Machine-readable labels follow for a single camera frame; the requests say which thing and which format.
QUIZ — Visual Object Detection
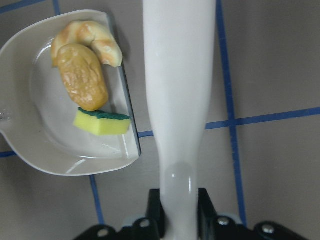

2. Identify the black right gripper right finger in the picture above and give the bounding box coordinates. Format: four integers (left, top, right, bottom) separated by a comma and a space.
198, 188, 305, 240

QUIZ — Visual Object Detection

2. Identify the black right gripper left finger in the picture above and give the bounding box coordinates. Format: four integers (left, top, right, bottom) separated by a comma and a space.
75, 189, 165, 240

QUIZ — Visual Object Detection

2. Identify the yellow green sponge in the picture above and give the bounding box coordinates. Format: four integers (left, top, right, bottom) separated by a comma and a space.
73, 107, 131, 136

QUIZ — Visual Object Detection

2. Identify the toy bread roll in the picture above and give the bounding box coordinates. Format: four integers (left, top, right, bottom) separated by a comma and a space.
57, 43, 109, 112

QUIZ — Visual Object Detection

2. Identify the white hand brush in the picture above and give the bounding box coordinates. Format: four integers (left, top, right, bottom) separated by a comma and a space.
142, 0, 216, 240

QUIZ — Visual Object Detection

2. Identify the toy croissant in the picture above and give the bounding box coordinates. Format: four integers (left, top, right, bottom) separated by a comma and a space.
51, 20, 123, 68

